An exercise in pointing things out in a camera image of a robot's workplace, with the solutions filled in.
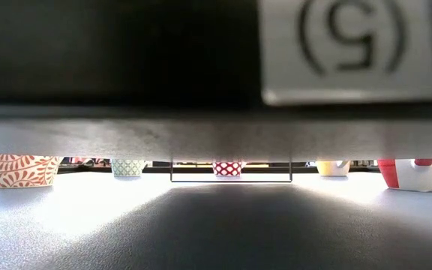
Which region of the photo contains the white mug red lattice pattern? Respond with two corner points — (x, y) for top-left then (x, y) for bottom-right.
(211, 160), (248, 178)

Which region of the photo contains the white mug green tile pattern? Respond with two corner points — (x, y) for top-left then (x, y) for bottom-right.
(110, 158), (149, 178)

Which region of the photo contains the yellow mug white handle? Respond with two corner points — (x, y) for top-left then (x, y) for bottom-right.
(315, 160), (352, 178)

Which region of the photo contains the red and white striped mug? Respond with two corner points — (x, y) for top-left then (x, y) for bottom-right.
(376, 157), (432, 194)

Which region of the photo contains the white mug orange leaf pattern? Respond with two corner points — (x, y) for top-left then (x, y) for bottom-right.
(0, 153), (62, 189)

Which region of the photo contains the white label with number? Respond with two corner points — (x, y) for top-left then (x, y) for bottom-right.
(259, 0), (432, 107)

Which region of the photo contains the blue-grey table mat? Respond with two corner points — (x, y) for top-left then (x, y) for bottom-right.
(0, 172), (432, 270)

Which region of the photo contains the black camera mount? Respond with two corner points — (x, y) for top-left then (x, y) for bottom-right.
(0, 0), (262, 108)

